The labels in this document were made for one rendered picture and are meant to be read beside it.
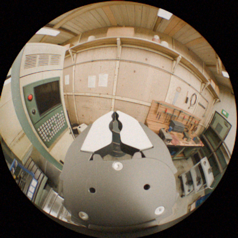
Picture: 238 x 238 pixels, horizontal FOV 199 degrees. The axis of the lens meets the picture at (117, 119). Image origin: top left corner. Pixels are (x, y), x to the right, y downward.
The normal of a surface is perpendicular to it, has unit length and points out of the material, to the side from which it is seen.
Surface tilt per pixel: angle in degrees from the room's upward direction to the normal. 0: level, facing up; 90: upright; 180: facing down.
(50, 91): 90
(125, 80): 90
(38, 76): 90
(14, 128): 90
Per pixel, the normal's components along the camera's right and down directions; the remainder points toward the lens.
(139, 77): -0.19, 0.51
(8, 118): 0.98, 0.18
